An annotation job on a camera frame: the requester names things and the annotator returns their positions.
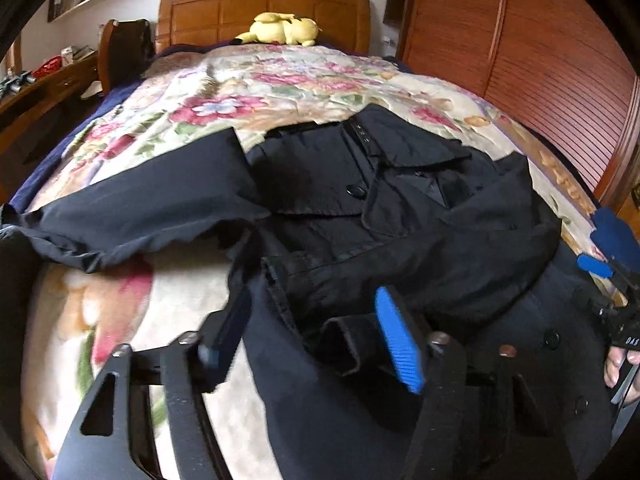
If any dark desk item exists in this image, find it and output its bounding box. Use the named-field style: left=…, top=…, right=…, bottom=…
left=0, top=72, right=37, bottom=97

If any black coat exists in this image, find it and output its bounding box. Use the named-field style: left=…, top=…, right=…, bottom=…
left=0, top=104, right=631, bottom=480

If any wooden headboard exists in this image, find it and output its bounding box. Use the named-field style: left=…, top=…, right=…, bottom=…
left=156, top=0, right=372, bottom=56

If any floral blanket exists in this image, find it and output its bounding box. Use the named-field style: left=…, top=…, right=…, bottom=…
left=20, top=42, right=616, bottom=480

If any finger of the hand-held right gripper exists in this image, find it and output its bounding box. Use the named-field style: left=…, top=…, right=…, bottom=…
left=590, top=207, right=635, bottom=263
left=576, top=253, right=627, bottom=289

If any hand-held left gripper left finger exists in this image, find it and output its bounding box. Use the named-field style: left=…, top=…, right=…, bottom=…
left=52, top=287, right=253, bottom=480

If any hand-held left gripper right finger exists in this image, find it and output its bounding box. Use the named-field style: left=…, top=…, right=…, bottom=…
left=374, top=286, right=616, bottom=480

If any wooden chair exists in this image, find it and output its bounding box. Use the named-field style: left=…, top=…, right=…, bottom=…
left=97, top=19, right=153, bottom=96

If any wooden desk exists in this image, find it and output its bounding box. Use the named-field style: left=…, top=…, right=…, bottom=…
left=0, top=50, right=103, bottom=161

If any wooden wardrobe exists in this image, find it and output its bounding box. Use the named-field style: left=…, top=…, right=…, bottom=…
left=395, top=0, right=640, bottom=221

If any yellow plush toy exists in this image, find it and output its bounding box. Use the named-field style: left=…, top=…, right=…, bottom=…
left=234, top=11, right=320, bottom=48

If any dark bag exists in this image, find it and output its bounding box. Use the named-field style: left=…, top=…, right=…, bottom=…
left=112, top=20, right=153, bottom=81

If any navy bed sheet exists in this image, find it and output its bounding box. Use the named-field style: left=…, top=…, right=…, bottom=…
left=10, top=45, right=166, bottom=208

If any person's right hand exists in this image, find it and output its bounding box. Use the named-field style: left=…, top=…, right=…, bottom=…
left=604, top=347, right=640, bottom=393

